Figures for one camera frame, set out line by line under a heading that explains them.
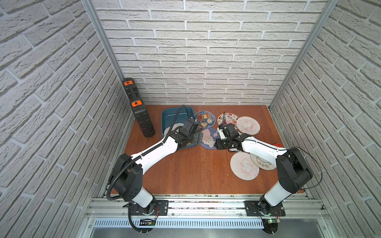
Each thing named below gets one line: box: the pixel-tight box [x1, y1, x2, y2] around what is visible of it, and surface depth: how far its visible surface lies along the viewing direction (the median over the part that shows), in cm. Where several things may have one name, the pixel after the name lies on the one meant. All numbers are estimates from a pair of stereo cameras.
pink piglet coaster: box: [230, 151, 260, 181], surface depth 89 cm
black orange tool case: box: [122, 77, 156, 138], surface depth 89 cm
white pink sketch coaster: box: [236, 116, 261, 136], surface depth 109 cm
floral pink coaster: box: [217, 112, 239, 130], surface depth 115 cm
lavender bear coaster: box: [200, 127, 219, 150], surface depth 102 cm
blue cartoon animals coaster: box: [194, 110, 217, 129], surface depth 115 cm
